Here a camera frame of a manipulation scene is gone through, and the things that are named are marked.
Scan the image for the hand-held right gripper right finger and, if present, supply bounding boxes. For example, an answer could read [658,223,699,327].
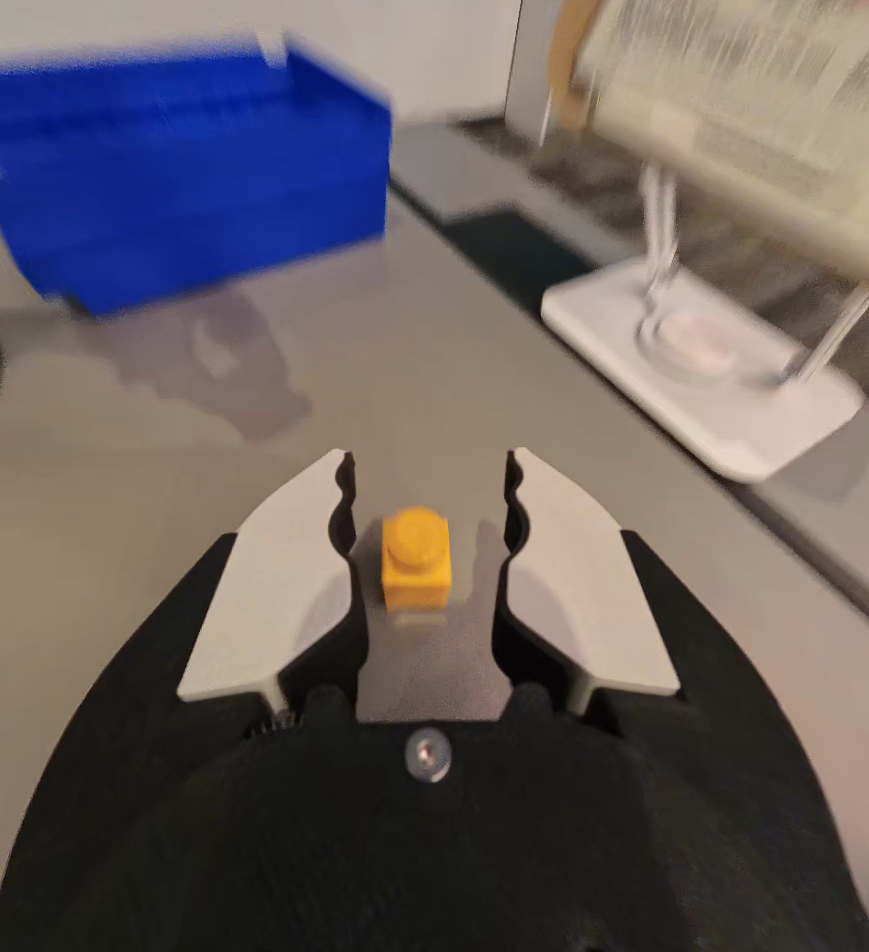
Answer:
[491,447,682,716]

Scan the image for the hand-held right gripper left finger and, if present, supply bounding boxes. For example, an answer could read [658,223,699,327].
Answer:
[176,448,370,715]

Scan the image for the yellow one-stud block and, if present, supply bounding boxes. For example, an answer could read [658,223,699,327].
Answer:
[381,507,454,612]

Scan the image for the blue plastic bin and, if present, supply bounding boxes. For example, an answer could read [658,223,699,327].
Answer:
[0,33,394,317]

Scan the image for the white stand base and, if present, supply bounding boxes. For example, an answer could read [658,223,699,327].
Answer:
[540,256,867,484]

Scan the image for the black desk mat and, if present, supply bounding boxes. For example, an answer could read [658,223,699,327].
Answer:
[445,210,599,313]

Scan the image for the instruction poster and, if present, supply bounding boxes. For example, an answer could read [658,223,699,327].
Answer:
[579,0,869,291]

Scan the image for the wooden display board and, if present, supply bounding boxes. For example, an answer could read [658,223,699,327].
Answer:
[549,0,606,131]

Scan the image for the metal poster bracket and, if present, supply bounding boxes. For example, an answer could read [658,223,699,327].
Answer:
[635,164,869,388]

